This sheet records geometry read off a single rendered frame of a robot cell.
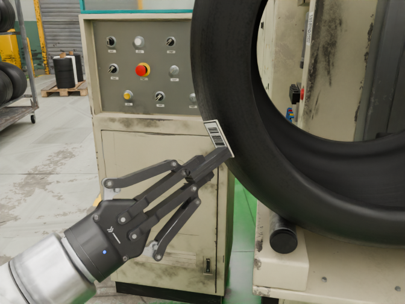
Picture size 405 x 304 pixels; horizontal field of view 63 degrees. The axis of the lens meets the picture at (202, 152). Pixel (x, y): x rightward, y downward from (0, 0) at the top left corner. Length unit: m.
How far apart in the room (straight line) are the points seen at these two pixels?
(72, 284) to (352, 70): 0.72
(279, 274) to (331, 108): 0.44
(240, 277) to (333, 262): 1.19
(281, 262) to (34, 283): 0.37
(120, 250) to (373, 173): 0.56
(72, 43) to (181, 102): 8.92
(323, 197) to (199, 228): 0.98
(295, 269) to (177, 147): 0.80
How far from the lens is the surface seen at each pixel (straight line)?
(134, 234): 0.42
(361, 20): 0.85
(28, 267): 0.41
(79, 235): 0.41
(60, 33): 10.20
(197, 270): 1.55
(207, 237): 1.44
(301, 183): 0.48
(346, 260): 0.72
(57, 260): 0.40
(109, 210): 0.42
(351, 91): 0.86
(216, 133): 0.48
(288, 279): 0.61
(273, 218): 0.59
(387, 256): 0.77
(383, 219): 0.53
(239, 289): 1.79
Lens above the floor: 1.22
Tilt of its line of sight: 21 degrees down
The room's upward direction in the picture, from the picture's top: straight up
